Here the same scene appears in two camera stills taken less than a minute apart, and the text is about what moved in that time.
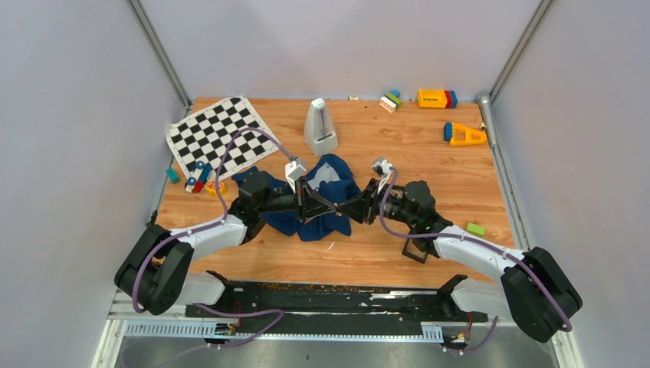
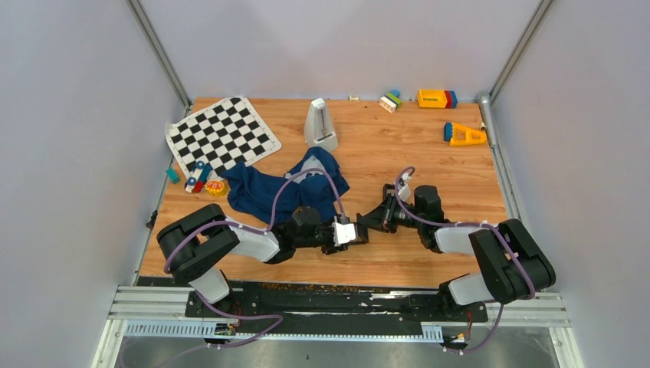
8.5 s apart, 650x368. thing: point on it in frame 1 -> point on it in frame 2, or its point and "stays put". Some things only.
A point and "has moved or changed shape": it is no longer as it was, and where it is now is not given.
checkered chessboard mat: [201, 137] stays put
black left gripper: [313, 205] -> [330, 248]
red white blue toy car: [197, 182] stays put
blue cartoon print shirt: [333, 176] has moved or changed shape
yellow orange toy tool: [457, 135] stays put
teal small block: [173, 175] stays put
